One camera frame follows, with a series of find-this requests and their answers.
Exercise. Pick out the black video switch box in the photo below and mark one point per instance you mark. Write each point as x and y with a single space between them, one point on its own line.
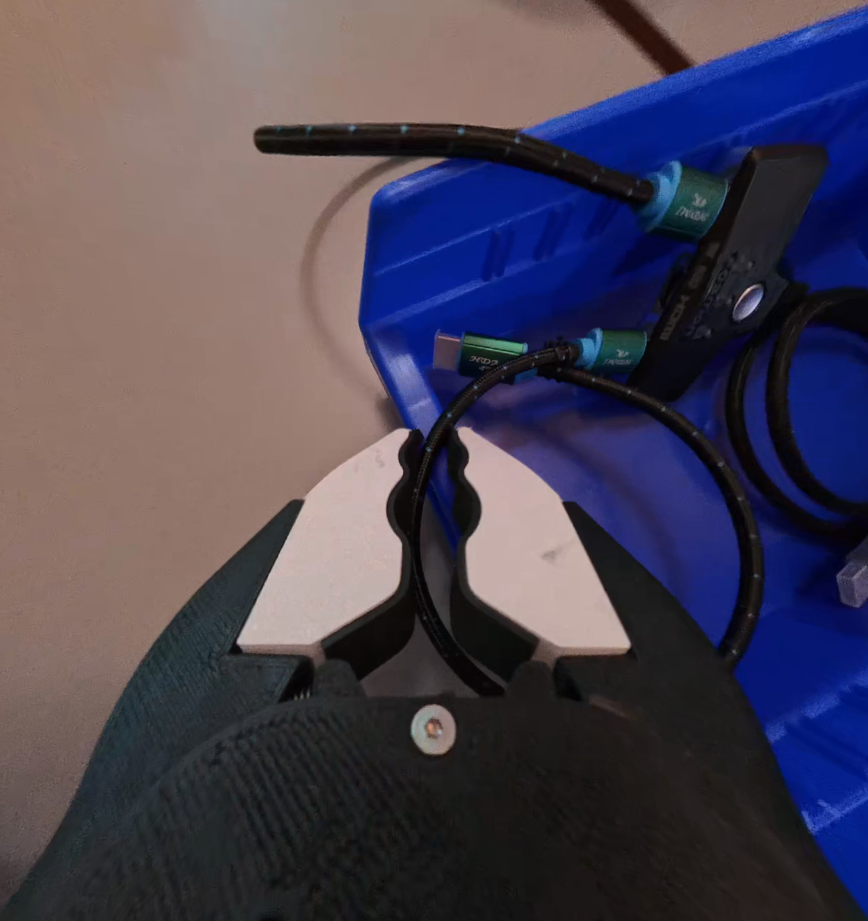
765 201

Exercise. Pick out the blue storage bin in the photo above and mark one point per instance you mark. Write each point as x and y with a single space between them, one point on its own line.
606 489

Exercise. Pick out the grey desk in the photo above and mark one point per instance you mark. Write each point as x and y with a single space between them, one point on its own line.
153 360

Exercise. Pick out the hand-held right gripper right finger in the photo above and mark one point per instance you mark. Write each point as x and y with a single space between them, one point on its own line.
542 575

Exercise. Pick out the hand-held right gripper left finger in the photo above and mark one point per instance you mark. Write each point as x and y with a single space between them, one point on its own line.
326 568

